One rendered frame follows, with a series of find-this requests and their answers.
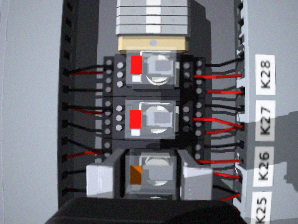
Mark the grey relay with orange button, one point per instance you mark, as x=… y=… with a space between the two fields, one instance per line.
x=150 y=171

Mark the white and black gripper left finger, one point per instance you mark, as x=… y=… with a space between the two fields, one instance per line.
x=107 y=179

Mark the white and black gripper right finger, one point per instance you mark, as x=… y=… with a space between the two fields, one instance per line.
x=197 y=181

